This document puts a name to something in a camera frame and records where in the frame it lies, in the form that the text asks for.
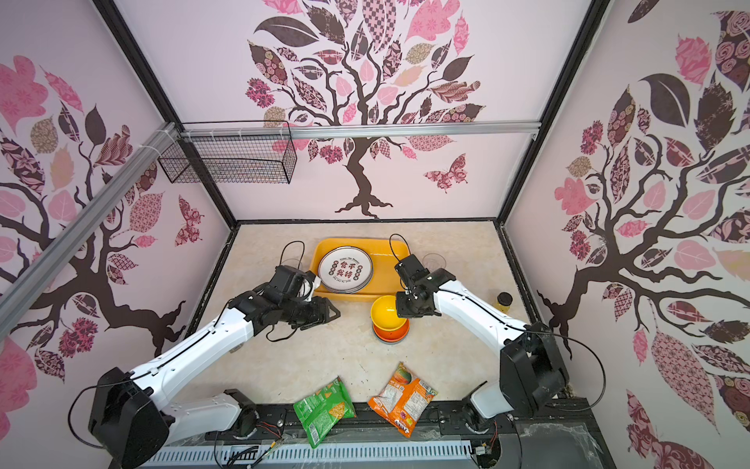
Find aluminium rail left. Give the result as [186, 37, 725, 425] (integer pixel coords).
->
[1, 122, 179, 337]

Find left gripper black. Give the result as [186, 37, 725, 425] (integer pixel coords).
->
[280, 296, 341, 330]

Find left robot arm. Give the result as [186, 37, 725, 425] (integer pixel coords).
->
[88, 289, 341, 468]

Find yellow bowls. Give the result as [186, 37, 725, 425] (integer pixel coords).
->
[370, 295, 408, 332]

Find yellow juice bottle black cap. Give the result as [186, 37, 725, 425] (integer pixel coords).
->
[494, 291, 514, 314]

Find green snack bag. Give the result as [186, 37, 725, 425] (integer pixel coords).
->
[293, 377, 357, 449]

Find white slotted cable duct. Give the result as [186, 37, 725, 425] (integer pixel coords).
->
[143, 441, 473, 468]

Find orange bowl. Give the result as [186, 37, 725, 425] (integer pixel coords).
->
[373, 320, 410, 344]

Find clear cup back right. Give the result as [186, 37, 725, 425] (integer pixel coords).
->
[421, 252, 447, 272]

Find black wire basket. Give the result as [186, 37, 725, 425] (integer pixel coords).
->
[158, 120, 298, 184]

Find aluminium rail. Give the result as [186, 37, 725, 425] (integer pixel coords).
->
[1, 122, 179, 337]
[181, 120, 541, 140]

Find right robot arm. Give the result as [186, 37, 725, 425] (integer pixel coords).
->
[395, 255, 570, 433]

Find orange snack bag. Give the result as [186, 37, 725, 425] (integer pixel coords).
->
[368, 363, 439, 439]

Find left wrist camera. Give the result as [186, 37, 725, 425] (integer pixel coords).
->
[270, 265, 320, 297]

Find aluminium rail back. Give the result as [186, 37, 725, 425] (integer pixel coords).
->
[181, 120, 541, 140]

